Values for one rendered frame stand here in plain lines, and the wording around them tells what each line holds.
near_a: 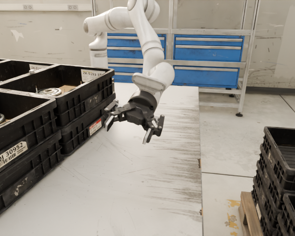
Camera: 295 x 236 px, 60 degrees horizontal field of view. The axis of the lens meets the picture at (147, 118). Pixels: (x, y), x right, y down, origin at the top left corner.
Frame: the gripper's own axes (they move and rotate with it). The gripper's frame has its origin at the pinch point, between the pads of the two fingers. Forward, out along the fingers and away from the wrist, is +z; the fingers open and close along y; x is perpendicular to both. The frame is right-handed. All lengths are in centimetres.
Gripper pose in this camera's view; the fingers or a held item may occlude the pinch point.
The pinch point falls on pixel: (126, 133)
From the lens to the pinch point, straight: 58.3
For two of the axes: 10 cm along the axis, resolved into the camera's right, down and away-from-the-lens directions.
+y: -9.4, -3.2, 1.1
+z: -2.7, 5.4, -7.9
